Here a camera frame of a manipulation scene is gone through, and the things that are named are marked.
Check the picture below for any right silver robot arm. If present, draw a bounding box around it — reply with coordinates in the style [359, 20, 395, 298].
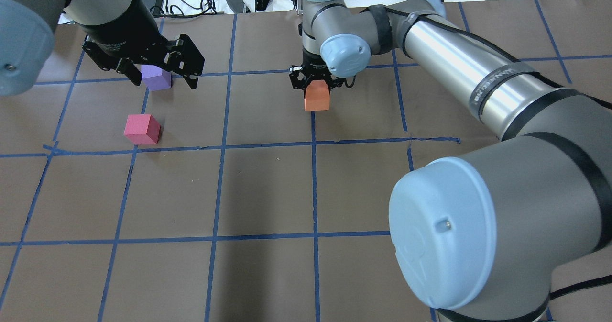
[289, 0, 611, 322]

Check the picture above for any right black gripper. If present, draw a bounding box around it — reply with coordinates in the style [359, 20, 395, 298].
[289, 63, 354, 91]

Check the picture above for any red foam cube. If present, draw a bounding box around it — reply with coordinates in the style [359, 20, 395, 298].
[124, 113, 161, 145]

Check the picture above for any purple foam cube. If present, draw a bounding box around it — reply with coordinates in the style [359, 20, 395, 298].
[141, 65, 172, 91]

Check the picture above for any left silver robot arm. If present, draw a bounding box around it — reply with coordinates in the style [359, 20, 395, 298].
[0, 0, 205, 96]

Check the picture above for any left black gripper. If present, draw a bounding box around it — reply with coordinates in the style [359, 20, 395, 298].
[82, 6, 205, 89]

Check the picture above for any orange foam cube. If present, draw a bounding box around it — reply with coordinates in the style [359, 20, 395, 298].
[304, 80, 330, 112]

